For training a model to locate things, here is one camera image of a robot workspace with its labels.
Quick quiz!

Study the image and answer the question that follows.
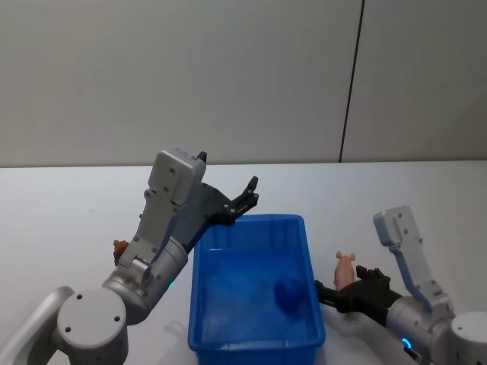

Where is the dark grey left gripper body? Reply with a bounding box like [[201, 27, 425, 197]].
[[169, 178, 234, 252]]

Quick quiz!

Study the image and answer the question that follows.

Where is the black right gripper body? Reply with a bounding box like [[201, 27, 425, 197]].
[[339, 280, 403, 329]]

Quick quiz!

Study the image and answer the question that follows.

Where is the pink pig toy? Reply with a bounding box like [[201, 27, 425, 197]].
[[333, 250, 358, 291]]

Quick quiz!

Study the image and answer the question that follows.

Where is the small blue toy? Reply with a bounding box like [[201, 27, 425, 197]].
[[274, 278, 304, 313]]

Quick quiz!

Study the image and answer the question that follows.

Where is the blue plastic bin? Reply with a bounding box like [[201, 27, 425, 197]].
[[188, 213, 327, 365]]

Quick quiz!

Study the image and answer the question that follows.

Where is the small brown toy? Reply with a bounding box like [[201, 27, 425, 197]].
[[112, 239, 129, 266]]

